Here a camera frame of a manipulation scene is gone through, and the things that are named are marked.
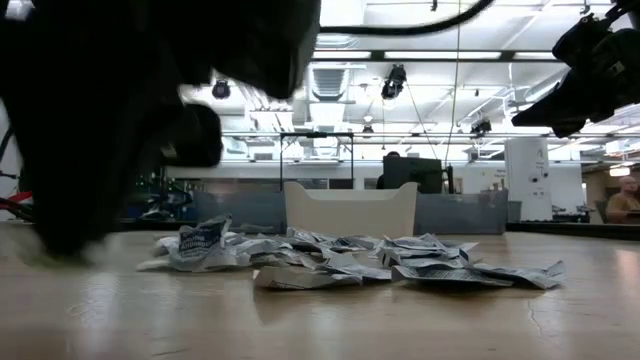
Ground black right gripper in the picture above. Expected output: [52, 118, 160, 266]
[512, 0, 640, 139]

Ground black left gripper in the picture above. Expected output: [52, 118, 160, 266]
[0, 0, 321, 256]

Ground alcohol antiseptic pad packet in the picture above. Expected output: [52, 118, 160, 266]
[169, 213, 234, 274]

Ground long light strip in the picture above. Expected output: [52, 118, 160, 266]
[384, 50, 502, 60]
[312, 50, 372, 60]

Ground grey plastic bin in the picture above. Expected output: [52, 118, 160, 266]
[193, 188, 287, 235]
[413, 188, 510, 236]

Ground black rig crossbeam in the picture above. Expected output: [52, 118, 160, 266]
[309, 48, 566, 62]

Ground white plastic bin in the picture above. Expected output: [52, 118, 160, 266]
[283, 180, 419, 239]

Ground thin hanging cable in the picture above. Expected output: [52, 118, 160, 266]
[442, 0, 462, 166]

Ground black rig camera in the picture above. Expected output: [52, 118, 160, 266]
[380, 63, 408, 101]

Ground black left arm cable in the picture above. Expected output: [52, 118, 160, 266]
[319, 0, 496, 37]

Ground silver ventilation duct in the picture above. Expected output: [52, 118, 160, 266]
[307, 34, 369, 104]

